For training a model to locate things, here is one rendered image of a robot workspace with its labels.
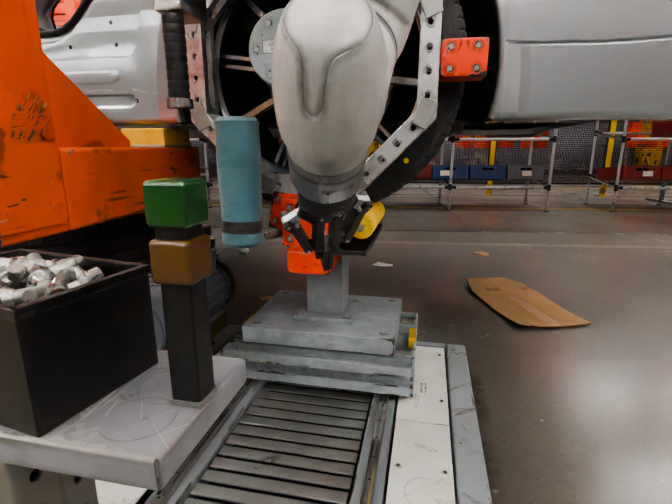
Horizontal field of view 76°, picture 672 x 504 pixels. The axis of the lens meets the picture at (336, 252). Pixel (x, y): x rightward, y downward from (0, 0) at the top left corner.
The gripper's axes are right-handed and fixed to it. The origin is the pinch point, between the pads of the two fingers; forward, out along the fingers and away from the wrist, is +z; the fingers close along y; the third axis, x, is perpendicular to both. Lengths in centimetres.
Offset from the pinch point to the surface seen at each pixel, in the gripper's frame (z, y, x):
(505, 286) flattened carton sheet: 129, 99, 20
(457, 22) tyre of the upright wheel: -6, 41, 40
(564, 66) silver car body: 0, 62, 28
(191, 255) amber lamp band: -29.8, -15.6, -11.6
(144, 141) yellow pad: 29, -33, 62
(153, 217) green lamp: -31.7, -17.7, -8.2
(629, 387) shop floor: 64, 82, -36
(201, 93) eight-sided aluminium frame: 6, -14, 49
